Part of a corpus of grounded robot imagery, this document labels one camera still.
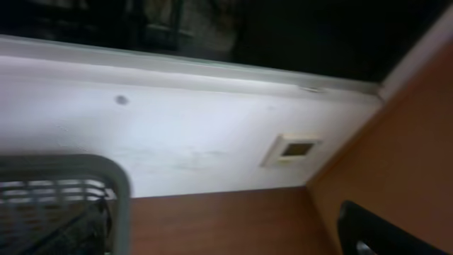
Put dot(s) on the grey plastic lattice basket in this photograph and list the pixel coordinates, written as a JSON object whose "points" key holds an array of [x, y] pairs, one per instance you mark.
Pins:
{"points": [[37, 190]]}

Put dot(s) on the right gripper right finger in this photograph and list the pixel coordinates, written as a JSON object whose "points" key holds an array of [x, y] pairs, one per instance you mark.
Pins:
{"points": [[362, 232]]}

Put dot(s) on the white wall thermostat panel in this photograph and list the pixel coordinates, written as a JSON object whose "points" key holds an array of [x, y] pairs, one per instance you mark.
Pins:
{"points": [[290, 149]]}

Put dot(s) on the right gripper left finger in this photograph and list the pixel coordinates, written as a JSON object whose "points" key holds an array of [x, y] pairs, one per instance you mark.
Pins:
{"points": [[85, 231]]}

